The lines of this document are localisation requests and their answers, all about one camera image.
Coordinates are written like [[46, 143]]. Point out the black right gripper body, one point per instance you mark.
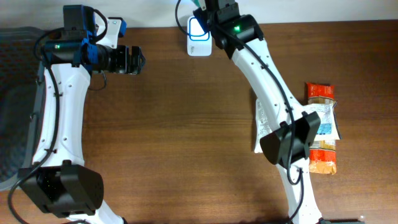
[[217, 4]]

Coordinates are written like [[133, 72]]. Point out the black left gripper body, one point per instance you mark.
[[126, 59]]

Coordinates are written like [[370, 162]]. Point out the white tube gold cap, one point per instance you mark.
[[262, 126]]

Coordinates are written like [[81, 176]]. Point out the cream snack bag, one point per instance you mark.
[[328, 129]]

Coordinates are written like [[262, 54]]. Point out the orange noodle packet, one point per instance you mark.
[[322, 152]]

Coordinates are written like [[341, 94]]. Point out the green Kleenex tissue pack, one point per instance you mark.
[[200, 3]]

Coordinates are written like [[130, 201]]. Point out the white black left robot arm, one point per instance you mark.
[[57, 181]]

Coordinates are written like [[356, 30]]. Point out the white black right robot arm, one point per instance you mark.
[[293, 129]]

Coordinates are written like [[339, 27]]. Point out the grey plastic mesh basket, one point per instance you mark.
[[19, 110]]

